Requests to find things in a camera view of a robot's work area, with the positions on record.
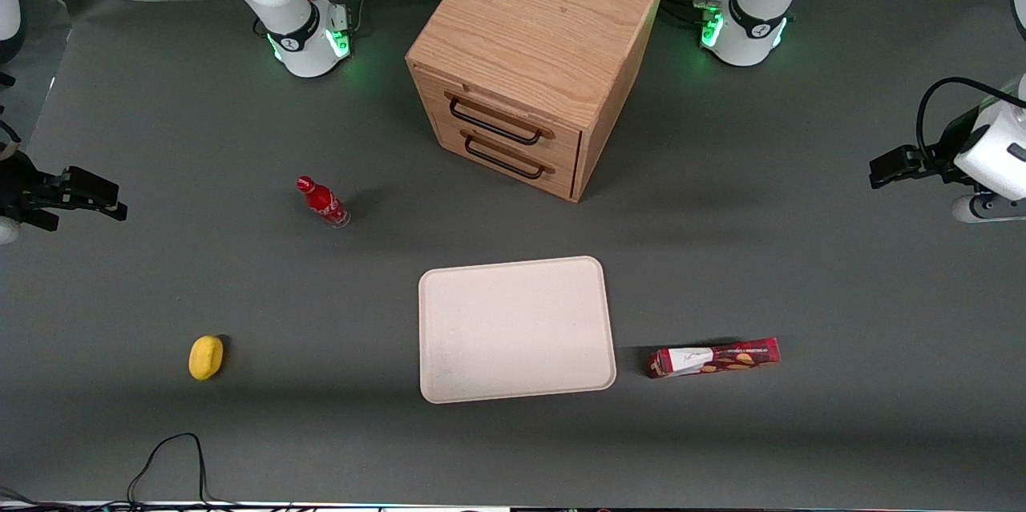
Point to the beige rectangular tray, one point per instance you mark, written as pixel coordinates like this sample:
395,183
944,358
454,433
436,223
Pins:
513,329

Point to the wooden drawer front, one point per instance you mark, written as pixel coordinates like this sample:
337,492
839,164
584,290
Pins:
513,107
521,167

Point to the red cookie box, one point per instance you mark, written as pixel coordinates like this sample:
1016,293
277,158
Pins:
713,358

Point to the red cola bottle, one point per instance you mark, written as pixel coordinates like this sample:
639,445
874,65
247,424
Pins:
323,203

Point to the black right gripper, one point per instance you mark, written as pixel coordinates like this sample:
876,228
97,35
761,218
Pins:
20,187

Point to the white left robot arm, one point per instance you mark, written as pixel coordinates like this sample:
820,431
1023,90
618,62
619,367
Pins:
757,11

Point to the wooden drawer cabinet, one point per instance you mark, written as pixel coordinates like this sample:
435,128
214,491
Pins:
529,31

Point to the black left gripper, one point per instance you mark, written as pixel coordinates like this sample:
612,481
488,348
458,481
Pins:
932,159

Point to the yellow lemon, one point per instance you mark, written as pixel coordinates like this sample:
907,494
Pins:
205,357

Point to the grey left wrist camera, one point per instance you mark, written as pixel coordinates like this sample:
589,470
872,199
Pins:
982,209

